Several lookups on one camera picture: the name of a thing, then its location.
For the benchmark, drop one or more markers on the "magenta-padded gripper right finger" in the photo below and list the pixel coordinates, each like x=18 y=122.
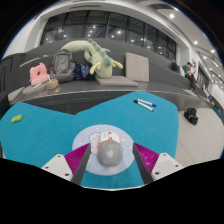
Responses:
x=148 y=158

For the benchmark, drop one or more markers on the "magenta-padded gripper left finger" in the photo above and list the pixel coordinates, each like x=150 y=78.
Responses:
x=76 y=160

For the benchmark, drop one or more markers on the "grey and white computer mouse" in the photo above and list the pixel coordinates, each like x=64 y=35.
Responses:
x=109 y=154

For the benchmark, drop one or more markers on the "round light blue mouse pad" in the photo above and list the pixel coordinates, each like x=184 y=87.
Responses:
x=83 y=136

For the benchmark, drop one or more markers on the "white marker with black cap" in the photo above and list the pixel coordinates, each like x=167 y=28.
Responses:
x=144 y=106

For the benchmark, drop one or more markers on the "white marker with blue cap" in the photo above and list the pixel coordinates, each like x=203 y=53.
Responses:
x=147 y=102

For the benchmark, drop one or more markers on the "black bag on floor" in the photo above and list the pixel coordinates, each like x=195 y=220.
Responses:
x=191 y=116

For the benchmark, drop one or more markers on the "small green eraser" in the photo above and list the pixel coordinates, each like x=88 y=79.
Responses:
x=17 y=119

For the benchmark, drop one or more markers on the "tan woven hat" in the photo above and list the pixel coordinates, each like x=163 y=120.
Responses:
x=52 y=84

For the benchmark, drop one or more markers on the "grey flat seat cushion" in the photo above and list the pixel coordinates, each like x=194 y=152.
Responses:
x=15 y=95
x=116 y=81
x=35 y=89

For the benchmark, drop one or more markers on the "dark blue patterned bag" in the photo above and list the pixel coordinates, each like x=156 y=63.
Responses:
x=81 y=72

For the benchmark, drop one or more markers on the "grey upright square cushion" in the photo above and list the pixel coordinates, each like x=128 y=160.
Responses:
x=137 y=67

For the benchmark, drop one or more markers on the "person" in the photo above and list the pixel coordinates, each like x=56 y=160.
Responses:
x=189 y=75
x=175 y=66

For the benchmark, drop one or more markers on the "pink plush cushion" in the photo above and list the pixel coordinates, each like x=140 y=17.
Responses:
x=39 y=74

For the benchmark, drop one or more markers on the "grey backpack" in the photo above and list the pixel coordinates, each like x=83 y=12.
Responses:
x=62 y=66

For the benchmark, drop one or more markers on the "green dragon plush toy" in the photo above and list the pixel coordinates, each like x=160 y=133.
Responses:
x=101 y=63

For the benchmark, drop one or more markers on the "dark glass window wall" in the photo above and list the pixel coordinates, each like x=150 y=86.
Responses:
x=110 y=28

